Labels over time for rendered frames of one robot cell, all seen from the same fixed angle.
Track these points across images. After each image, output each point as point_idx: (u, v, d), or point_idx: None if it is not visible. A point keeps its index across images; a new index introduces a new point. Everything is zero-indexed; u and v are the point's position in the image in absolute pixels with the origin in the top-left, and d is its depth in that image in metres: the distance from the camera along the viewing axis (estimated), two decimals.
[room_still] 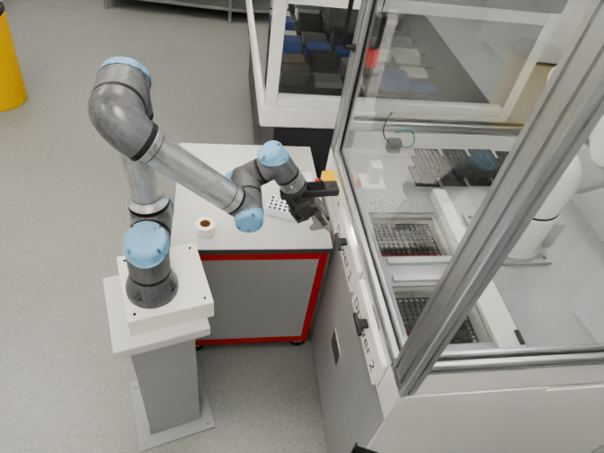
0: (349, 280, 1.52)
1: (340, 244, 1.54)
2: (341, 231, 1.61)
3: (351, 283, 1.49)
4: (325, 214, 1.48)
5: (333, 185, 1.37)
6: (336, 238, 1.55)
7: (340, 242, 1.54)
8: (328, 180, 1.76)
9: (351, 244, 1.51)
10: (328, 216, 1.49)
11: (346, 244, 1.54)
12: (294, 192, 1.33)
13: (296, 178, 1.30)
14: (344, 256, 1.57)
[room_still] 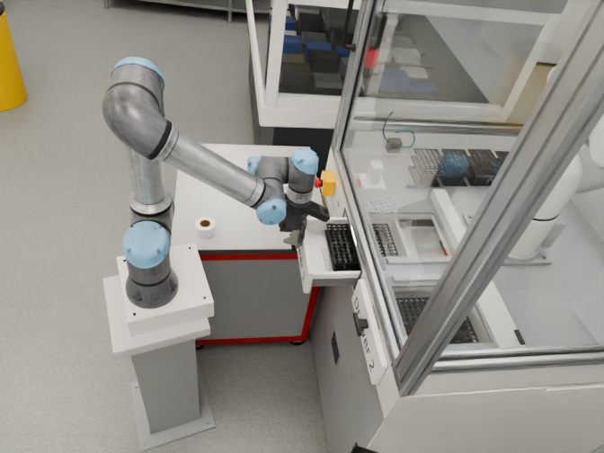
0: (303, 281, 1.49)
1: None
2: None
3: (305, 285, 1.46)
4: None
5: (326, 211, 1.44)
6: None
7: None
8: (328, 180, 1.76)
9: (306, 244, 1.49)
10: None
11: (301, 245, 1.52)
12: (298, 203, 1.36)
13: (310, 191, 1.33)
14: (300, 257, 1.55)
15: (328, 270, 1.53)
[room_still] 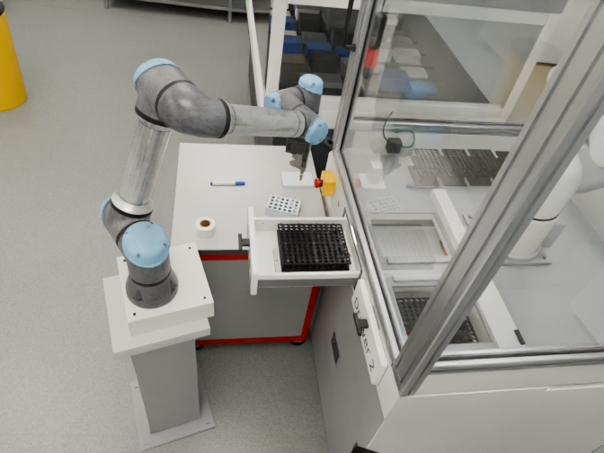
0: (250, 282, 1.46)
1: (242, 244, 1.48)
2: (248, 231, 1.55)
3: (251, 286, 1.43)
4: (306, 163, 1.67)
5: (331, 142, 1.58)
6: (238, 239, 1.49)
7: (242, 243, 1.48)
8: (328, 180, 1.76)
9: (253, 245, 1.46)
10: (306, 166, 1.68)
11: (249, 245, 1.49)
12: None
13: None
14: (249, 257, 1.52)
15: (277, 271, 1.50)
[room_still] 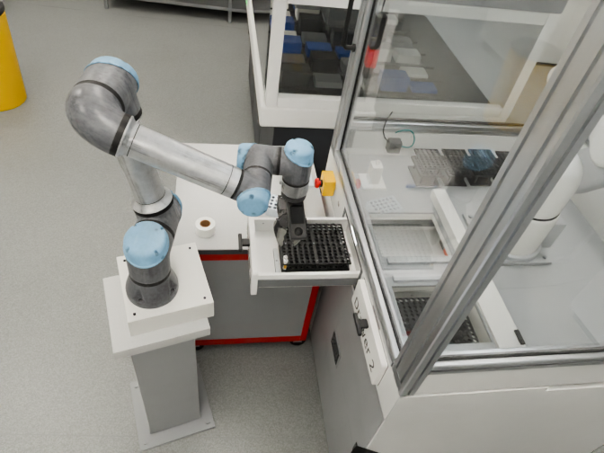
0: (250, 282, 1.46)
1: (242, 244, 1.48)
2: (248, 231, 1.55)
3: (251, 286, 1.43)
4: None
5: (296, 232, 1.27)
6: (238, 239, 1.49)
7: (242, 243, 1.48)
8: (328, 180, 1.76)
9: (253, 245, 1.46)
10: (295, 244, 1.41)
11: (249, 245, 1.49)
12: (282, 189, 1.28)
13: (286, 184, 1.24)
14: (249, 257, 1.52)
15: (277, 271, 1.50)
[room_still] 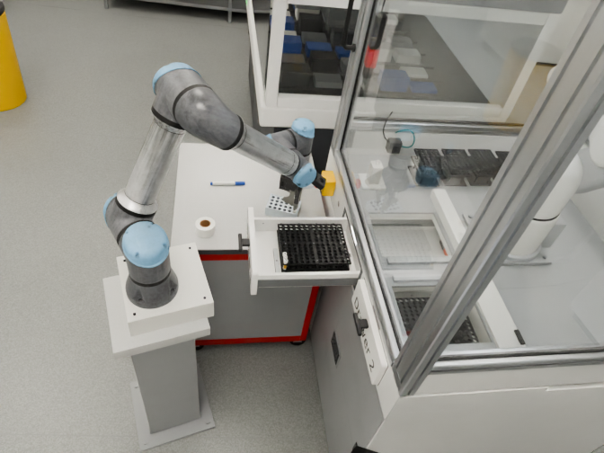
0: (250, 282, 1.46)
1: (242, 244, 1.48)
2: (248, 231, 1.55)
3: (251, 286, 1.43)
4: (299, 197, 1.75)
5: (322, 181, 1.65)
6: (238, 239, 1.49)
7: (242, 243, 1.48)
8: (328, 180, 1.76)
9: (253, 245, 1.46)
10: (300, 199, 1.76)
11: (249, 245, 1.49)
12: None
13: (305, 156, 1.56)
14: (249, 257, 1.52)
15: (277, 271, 1.50)
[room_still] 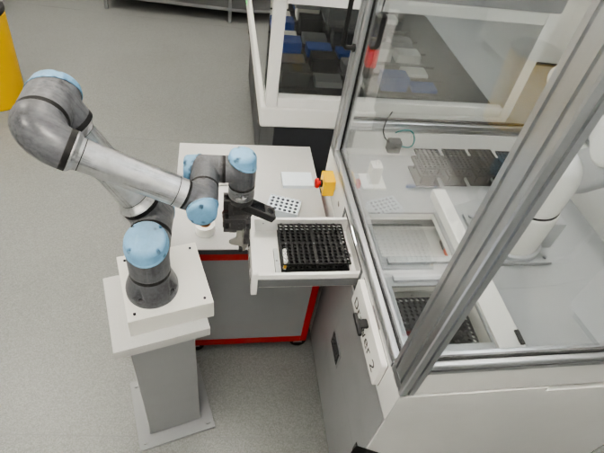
0: (250, 282, 1.46)
1: None
2: None
3: (251, 286, 1.43)
4: None
5: (271, 211, 1.41)
6: None
7: None
8: (328, 180, 1.76)
9: (253, 245, 1.46)
10: None
11: (249, 245, 1.49)
12: (240, 202, 1.33)
13: (251, 190, 1.30)
14: (249, 257, 1.52)
15: (277, 271, 1.50)
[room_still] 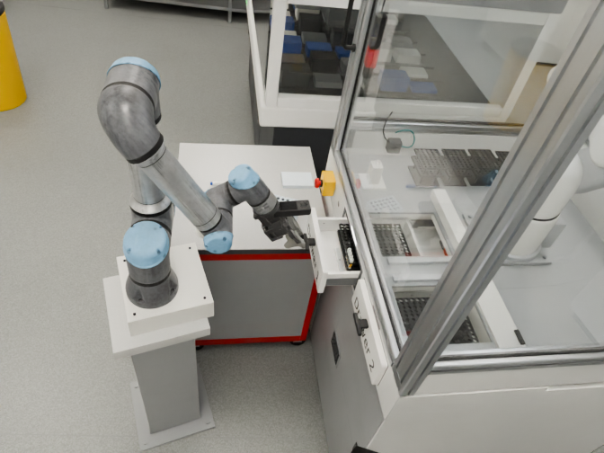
0: (316, 281, 1.50)
1: (308, 244, 1.52)
2: (311, 231, 1.59)
3: (319, 284, 1.47)
4: (300, 231, 1.51)
5: (305, 205, 1.41)
6: (304, 239, 1.53)
7: (308, 242, 1.52)
8: (328, 180, 1.76)
9: (319, 244, 1.50)
10: (303, 233, 1.53)
11: (315, 244, 1.52)
12: (266, 213, 1.37)
13: (267, 199, 1.33)
14: (313, 256, 1.55)
15: (341, 270, 1.54)
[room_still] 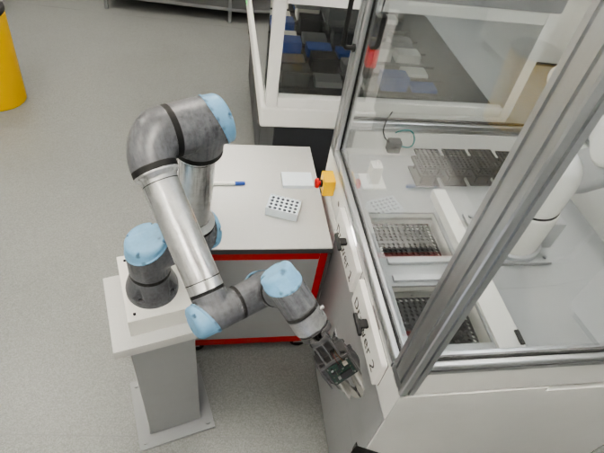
0: (349, 280, 1.52)
1: (340, 244, 1.54)
2: (341, 231, 1.61)
3: (351, 283, 1.49)
4: (349, 383, 1.05)
5: None
6: (336, 238, 1.55)
7: (340, 242, 1.54)
8: (328, 180, 1.76)
9: (351, 244, 1.51)
10: (351, 387, 1.06)
11: (346, 244, 1.54)
12: (325, 320, 0.98)
13: None
14: (344, 256, 1.57)
15: None
